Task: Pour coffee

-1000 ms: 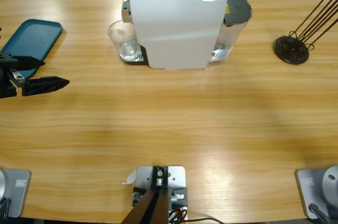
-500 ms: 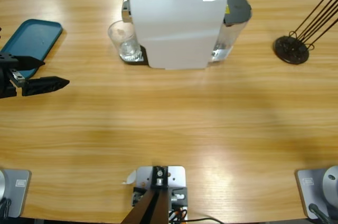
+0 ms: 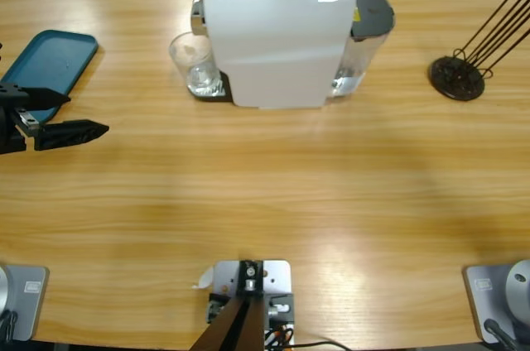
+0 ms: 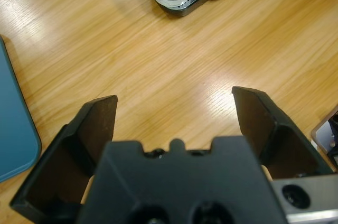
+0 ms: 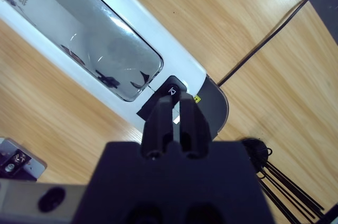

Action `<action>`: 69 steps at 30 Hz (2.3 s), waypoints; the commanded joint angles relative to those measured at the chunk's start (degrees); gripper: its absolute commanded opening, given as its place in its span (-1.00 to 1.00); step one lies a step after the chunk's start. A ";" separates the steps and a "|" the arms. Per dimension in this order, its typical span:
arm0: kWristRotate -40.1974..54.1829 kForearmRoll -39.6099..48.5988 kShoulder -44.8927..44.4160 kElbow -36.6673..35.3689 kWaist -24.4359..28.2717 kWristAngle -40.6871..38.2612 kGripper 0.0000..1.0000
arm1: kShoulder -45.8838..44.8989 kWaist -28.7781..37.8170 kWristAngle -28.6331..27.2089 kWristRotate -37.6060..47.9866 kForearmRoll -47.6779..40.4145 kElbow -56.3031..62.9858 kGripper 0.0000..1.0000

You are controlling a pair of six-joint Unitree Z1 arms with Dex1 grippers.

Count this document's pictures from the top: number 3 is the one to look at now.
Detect clear water tank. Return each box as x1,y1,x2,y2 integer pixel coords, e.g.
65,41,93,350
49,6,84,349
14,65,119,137
329,0,397,99

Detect black mount cable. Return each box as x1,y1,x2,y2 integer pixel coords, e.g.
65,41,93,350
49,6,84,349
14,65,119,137
289,339,357,351

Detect black arm base cable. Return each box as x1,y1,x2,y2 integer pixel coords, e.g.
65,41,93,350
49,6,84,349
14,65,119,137
483,317,521,351
0,310,20,343

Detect teal plastic tray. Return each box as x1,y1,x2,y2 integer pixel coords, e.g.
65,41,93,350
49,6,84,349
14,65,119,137
0,29,99,124

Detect white paper tag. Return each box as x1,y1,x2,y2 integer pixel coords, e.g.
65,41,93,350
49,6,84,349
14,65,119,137
190,267,215,290

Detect clear drinking glass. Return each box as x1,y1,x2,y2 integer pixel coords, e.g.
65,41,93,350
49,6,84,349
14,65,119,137
168,31,224,99

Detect black capsule holder with rods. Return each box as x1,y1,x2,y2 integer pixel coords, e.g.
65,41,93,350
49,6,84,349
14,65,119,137
428,0,530,103

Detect white capsule coffee machine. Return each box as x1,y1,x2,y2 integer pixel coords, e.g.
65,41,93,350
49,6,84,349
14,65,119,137
187,0,359,112

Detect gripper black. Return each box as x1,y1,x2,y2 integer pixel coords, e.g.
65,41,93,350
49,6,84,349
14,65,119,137
0,82,110,156

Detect white mount block dark post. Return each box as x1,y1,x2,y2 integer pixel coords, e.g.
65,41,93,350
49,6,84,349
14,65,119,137
190,258,296,351

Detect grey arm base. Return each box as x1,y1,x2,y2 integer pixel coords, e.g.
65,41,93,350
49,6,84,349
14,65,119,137
0,264,50,343
462,258,530,346

